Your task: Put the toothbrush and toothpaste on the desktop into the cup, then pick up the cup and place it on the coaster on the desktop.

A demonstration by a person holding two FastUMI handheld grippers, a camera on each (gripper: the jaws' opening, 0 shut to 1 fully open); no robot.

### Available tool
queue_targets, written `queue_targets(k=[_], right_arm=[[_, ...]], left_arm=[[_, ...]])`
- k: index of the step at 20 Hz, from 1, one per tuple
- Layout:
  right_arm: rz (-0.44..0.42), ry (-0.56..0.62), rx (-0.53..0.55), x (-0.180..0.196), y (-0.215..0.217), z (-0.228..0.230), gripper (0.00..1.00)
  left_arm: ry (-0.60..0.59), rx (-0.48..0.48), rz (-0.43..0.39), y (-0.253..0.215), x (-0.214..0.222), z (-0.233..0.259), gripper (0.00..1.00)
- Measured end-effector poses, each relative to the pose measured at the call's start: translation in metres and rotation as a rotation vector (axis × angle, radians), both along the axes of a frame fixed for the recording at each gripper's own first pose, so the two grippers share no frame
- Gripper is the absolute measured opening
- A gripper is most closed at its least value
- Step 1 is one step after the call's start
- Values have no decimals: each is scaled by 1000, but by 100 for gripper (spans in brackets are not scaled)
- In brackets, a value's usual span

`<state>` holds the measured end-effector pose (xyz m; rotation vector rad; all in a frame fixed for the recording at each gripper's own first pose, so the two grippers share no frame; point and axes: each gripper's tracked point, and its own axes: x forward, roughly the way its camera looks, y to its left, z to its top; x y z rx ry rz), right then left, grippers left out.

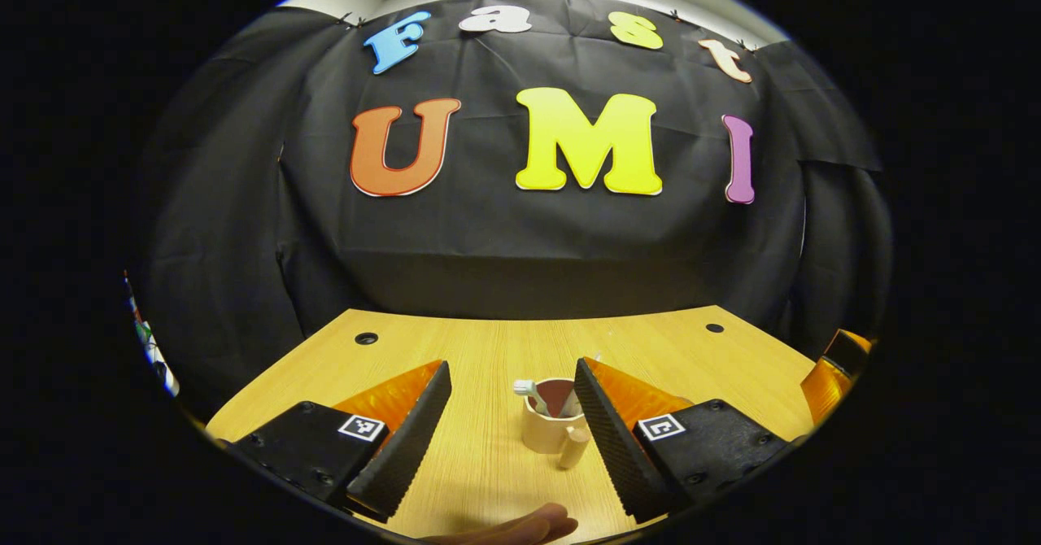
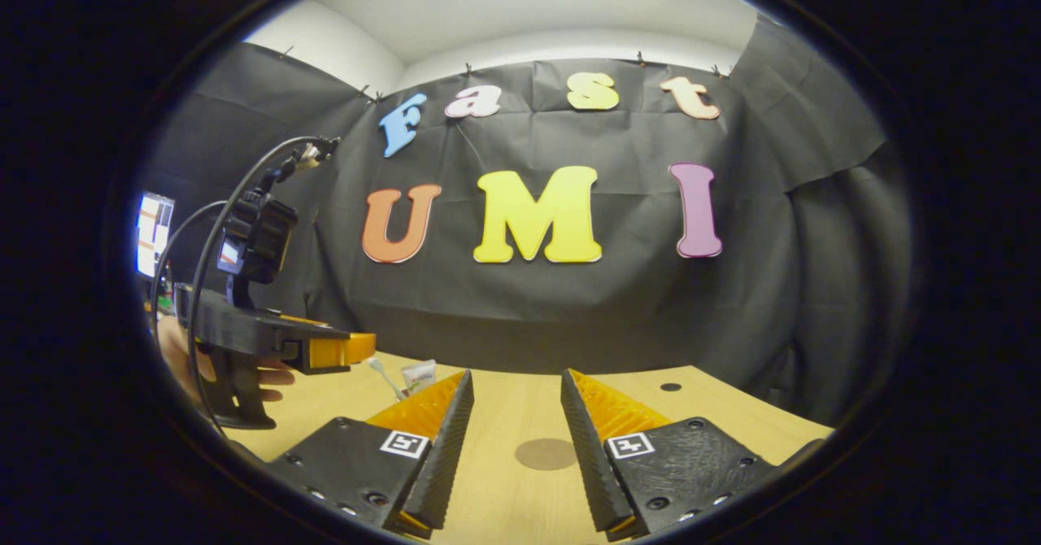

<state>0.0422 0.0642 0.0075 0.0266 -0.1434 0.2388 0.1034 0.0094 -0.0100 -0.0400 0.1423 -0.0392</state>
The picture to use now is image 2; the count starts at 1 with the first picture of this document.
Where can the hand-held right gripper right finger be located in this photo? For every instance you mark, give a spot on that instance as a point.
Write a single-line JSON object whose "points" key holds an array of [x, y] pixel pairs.
{"points": [[590, 464]]}

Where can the black backdrop cloth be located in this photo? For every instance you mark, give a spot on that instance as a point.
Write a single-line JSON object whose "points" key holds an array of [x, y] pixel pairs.
{"points": [[569, 317]]}

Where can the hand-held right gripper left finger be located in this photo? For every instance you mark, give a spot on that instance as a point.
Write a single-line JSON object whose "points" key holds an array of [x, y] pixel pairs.
{"points": [[443, 464]]}

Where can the computer monitor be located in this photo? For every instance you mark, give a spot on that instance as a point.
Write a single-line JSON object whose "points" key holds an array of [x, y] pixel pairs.
{"points": [[154, 236]]}

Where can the wooden desktop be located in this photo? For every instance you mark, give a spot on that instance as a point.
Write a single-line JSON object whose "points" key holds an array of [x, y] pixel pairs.
{"points": [[520, 415]]}

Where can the pale green toothbrush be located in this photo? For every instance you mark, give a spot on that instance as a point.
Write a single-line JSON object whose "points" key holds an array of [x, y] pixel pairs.
{"points": [[382, 372]]}

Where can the white toothpaste tube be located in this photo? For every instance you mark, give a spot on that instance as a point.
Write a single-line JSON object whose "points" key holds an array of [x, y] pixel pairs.
{"points": [[418, 376]]}

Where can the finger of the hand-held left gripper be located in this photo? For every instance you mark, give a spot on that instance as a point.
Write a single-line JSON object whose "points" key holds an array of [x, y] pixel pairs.
{"points": [[341, 351]]}

